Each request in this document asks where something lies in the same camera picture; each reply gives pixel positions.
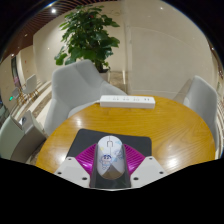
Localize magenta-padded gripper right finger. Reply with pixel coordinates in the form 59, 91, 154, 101
120, 143, 169, 189

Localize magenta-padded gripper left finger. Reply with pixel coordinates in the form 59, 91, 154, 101
53, 142, 100, 189

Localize white cartoon-print computer mouse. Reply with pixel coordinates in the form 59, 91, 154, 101
96, 134, 125, 181

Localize black mouse pad green lines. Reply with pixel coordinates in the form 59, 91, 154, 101
65, 128, 153, 188

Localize grey shell chair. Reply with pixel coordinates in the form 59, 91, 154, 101
0, 109, 48, 164
43, 59, 128, 137
173, 75, 220, 158

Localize white power strip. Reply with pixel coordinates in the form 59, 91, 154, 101
99, 94, 157, 110

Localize small pale distant chair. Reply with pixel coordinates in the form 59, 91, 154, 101
21, 73, 39, 101

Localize white plant pot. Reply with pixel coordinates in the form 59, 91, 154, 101
98, 68, 111, 83

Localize green leafy potted plant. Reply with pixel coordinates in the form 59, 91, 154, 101
54, 3, 121, 73

